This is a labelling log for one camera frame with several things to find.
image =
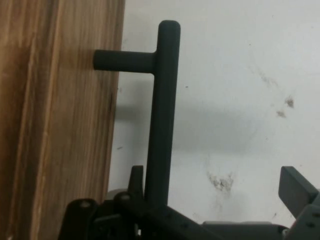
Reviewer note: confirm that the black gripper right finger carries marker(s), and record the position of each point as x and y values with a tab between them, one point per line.
292	187

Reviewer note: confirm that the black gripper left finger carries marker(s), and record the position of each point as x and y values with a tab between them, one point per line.
136	180

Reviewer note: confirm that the brown wooden drawer cabinet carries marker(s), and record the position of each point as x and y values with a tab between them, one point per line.
12	75

